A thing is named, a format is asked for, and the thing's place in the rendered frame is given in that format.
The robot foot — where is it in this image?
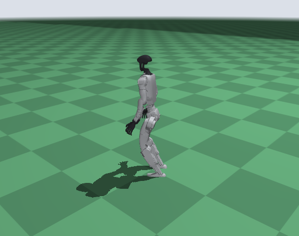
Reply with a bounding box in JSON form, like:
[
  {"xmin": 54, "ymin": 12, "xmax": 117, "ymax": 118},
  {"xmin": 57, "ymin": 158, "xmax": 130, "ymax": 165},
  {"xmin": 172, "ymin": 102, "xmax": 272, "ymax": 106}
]
[
  {"xmin": 147, "ymin": 173, "xmax": 166, "ymax": 177},
  {"xmin": 149, "ymin": 164, "xmax": 167, "ymax": 169}
]

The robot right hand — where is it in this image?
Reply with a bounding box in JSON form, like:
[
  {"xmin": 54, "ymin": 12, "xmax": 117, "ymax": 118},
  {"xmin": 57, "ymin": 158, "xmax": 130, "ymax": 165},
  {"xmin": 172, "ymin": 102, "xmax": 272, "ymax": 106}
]
[{"xmin": 142, "ymin": 108, "xmax": 147, "ymax": 118}]

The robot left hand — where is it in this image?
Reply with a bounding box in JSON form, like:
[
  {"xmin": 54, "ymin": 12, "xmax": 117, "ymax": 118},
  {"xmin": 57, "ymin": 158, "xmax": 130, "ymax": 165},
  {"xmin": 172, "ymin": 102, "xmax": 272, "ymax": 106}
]
[{"xmin": 125, "ymin": 119, "xmax": 140, "ymax": 135}]

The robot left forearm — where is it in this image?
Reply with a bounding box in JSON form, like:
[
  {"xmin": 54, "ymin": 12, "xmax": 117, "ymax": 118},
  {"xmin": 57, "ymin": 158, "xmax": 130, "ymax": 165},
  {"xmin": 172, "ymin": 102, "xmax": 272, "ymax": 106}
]
[{"xmin": 134, "ymin": 99, "xmax": 145, "ymax": 122}]

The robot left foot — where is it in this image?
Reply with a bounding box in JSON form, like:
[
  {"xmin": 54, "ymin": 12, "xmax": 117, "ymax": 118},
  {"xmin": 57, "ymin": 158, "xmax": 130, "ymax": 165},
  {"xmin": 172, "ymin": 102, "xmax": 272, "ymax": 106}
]
[{"xmin": 147, "ymin": 173, "xmax": 166, "ymax": 177}]

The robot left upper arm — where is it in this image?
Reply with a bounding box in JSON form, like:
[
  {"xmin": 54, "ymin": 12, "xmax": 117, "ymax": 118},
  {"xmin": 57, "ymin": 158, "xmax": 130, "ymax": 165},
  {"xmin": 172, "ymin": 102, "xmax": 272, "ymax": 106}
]
[{"xmin": 138, "ymin": 77, "xmax": 147, "ymax": 105}]

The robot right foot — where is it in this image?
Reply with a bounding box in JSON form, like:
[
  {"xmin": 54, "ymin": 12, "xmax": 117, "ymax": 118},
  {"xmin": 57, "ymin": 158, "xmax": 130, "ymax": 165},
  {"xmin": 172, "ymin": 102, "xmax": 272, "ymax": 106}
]
[{"xmin": 149, "ymin": 164, "xmax": 167, "ymax": 169}]

